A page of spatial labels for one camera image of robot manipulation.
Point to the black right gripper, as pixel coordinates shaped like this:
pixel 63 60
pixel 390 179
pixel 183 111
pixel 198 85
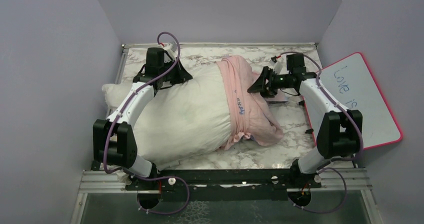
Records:
pixel 267 90

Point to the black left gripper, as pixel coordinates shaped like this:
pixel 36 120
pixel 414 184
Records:
pixel 181 76

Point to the Elsa print pink-lined pillowcase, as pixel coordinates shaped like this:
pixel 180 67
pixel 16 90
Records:
pixel 250 115

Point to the white pillow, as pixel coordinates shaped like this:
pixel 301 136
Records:
pixel 185 120

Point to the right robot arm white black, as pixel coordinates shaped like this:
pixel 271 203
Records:
pixel 337 129

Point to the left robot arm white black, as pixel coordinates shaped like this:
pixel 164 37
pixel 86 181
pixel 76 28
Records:
pixel 113 138

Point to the pink framed whiteboard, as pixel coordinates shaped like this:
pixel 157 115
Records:
pixel 351 83

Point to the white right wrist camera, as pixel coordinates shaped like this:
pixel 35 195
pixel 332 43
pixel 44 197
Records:
pixel 276 65

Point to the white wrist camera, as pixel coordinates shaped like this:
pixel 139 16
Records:
pixel 171 51
pixel 276 65

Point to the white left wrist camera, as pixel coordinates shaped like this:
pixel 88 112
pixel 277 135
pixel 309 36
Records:
pixel 171 51

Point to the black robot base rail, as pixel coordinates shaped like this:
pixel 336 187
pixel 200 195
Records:
pixel 209 185

